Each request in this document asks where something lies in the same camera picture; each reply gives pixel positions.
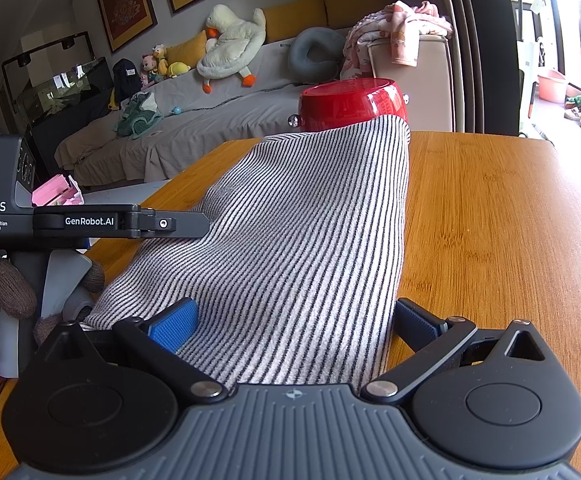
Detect person's left hand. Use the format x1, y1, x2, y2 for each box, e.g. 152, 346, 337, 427
0, 256, 106, 346

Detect pink patterned blanket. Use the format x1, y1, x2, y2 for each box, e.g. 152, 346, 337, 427
341, 0, 454, 81

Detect grey curtain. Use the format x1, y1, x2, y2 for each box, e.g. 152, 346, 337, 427
440, 0, 521, 136

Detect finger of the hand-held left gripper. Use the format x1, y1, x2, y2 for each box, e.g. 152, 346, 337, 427
123, 207, 212, 241

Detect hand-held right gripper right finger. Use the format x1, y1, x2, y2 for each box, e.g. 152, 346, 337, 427
359, 296, 554, 404

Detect black backpack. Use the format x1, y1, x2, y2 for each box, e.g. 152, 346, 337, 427
112, 58, 142, 108

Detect red pot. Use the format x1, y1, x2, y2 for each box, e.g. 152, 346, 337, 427
288, 78, 411, 133

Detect glass fish tank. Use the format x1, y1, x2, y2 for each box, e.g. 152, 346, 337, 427
0, 31, 114, 128

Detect grey covered sofa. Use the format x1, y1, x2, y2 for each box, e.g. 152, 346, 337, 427
54, 0, 456, 186

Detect pink faced doll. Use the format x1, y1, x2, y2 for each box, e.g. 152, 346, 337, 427
139, 55, 164, 90

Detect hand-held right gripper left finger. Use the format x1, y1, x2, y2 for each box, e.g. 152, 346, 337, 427
44, 296, 227, 401

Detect white rack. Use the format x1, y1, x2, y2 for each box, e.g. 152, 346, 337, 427
515, 35, 546, 136

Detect white goose plush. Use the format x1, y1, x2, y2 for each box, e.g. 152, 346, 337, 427
196, 4, 267, 93

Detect striped beige shirt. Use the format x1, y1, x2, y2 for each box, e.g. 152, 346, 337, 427
81, 114, 412, 391

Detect pink box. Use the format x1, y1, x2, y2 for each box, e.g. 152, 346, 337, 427
31, 174, 82, 207

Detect grey neck pillow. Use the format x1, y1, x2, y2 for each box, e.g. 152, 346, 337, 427
288, 27, 351, 85

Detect pink basin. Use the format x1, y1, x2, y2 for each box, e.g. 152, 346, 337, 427
537, 69, 569, 104

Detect yellow cushion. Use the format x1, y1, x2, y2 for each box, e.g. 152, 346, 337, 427
165, 30, 207, 68
263, 0, 326, 43
323, 0, 396, 31

